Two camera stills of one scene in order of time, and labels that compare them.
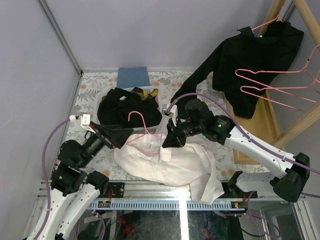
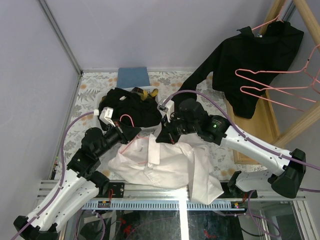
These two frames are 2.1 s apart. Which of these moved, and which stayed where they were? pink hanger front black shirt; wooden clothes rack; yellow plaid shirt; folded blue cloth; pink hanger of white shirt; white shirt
Moved: pink hanger of white shirt; white shirt; pink hanger front black shirt
Stayed: folded blue cloth; wooden clothes rack; yellow plaid shirt
